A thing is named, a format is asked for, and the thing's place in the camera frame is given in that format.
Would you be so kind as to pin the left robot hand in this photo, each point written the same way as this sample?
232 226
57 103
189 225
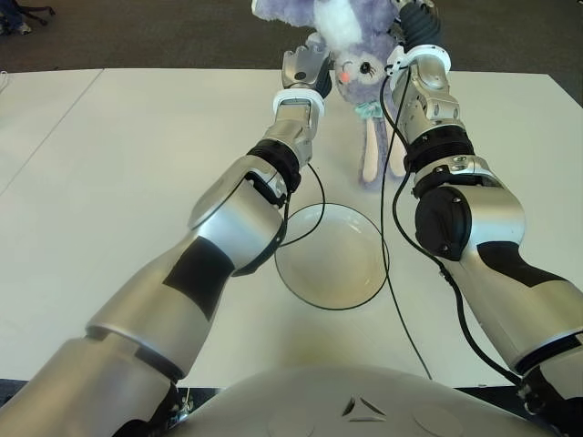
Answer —
303 68

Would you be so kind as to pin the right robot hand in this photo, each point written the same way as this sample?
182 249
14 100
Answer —
419 25

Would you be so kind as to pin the purple plush bunny doll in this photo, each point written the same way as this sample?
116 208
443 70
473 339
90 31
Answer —
346 59

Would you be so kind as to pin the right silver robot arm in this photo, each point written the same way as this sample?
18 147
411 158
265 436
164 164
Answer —
464 205

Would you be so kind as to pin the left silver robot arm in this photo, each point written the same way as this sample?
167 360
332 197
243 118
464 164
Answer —
191 273

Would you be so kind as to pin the white plate with black rim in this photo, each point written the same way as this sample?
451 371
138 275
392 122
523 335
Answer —
334 259

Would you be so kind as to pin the black office chair base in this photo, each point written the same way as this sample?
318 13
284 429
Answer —
38 11

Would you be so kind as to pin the person in blue jeans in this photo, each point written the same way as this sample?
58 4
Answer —
11 16

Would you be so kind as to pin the grey robot torso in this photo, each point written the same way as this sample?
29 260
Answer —
341 400

